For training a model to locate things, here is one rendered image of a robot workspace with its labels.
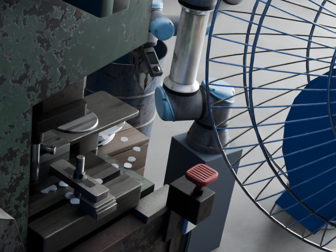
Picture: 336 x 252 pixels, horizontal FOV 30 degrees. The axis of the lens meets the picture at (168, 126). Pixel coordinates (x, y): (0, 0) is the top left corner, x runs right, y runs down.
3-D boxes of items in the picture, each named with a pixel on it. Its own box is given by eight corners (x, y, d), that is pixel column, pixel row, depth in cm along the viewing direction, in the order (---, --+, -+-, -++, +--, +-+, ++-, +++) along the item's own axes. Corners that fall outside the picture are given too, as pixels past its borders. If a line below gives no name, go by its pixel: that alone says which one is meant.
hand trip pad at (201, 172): (195, 186, 153) (201, 161, 150) (215, 198, 150) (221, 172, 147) (178, 198, 148) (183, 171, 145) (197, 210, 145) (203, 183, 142)
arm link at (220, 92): (235, 126, 211) (243, 90, 204) (198, 128, 206) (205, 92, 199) (221, 108, 220) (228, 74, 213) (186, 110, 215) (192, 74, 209)
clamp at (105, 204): (64, 174, 146) (67, 137, 141) (116, 209, 138) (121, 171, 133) (44, 184, 142) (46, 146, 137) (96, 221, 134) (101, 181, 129)
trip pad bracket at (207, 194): (173, 232, 163) (184, 170, 153) (202, 251, 158) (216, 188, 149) (158, 242, 159) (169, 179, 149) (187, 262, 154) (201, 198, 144)
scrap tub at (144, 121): (109, 106, 323) (118, 18, 299) (171, 141, 302) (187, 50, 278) (46, 132, 293) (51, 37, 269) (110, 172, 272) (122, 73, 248)
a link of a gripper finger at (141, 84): (136, 86, 245) (139, 64, 240) (144, 93, 240) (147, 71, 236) (129, 87, 243) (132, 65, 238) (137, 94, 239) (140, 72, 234)
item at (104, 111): (98, 130, 176) (102, 88, 169) (134, 152, 169) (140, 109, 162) (27, 161, 158) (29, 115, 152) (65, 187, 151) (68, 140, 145)
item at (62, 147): (27, 132, 154) (28, 116, 152) (68, 159, 147) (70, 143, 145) (-3, 144, 148) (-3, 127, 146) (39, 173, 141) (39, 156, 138)
